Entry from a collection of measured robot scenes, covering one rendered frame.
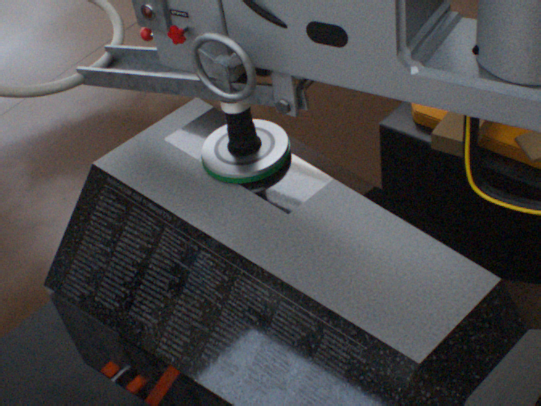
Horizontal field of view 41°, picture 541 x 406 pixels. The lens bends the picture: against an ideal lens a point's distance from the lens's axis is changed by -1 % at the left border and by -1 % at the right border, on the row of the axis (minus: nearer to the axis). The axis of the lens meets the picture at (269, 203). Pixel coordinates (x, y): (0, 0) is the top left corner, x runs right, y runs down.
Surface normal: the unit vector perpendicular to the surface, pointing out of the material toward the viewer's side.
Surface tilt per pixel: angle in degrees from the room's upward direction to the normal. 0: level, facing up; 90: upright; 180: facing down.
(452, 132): 0
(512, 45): 90
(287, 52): 90
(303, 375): 45
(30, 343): 0
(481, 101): 90
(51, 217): 0
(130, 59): 90
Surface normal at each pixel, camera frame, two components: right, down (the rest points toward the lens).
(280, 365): -0.57, -0.12
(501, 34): -0.76, 0.51
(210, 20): -0.53, 0.62
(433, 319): -0.14, -0.73
